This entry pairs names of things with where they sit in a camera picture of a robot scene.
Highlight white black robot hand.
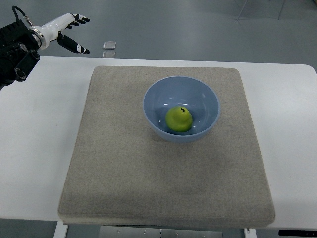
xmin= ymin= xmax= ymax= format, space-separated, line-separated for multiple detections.
xmin=38 ymin=13 xmax=90 ymax=54

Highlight green pear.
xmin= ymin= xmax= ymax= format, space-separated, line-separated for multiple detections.
xmin=165 ymin=106 xmax=193 ymax=132

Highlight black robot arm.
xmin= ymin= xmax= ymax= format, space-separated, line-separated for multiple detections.
xmin=0 ymin=6 xmax=41 ymax=89

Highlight blue bowl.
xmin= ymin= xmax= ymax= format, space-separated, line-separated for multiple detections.
xmin=143 ymin=76 xmax=220 ymax=143

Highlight lower floor outlet plate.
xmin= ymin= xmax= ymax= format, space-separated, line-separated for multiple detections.
xmin=102 ymin=51 xmax=116 ymax=58

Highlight grey felt mat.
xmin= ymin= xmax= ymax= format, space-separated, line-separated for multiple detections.
xmin=58 ymin=66 xmax=275 ymax=230

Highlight metal chair legs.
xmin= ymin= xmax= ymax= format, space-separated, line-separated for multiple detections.
xmin=235 ymin=0 xmax=286 ymax=21

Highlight white table frame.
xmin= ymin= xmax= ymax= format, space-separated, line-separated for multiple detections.
xmin=53 ymin=222 xmax=317 ymax=238

